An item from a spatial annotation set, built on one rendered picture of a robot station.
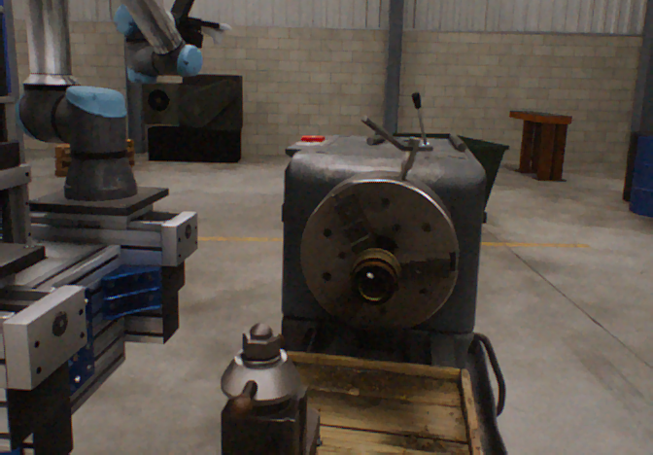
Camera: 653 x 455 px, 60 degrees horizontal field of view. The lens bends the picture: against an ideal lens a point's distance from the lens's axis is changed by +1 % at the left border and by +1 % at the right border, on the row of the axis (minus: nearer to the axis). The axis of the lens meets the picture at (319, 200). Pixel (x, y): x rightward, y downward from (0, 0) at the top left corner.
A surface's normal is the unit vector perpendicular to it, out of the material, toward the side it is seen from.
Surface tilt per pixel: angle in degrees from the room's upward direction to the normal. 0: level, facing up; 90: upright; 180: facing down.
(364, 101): 90
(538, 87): 90
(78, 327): 90
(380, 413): 0
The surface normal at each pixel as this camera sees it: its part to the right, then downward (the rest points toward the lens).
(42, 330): 0.99, 0.05
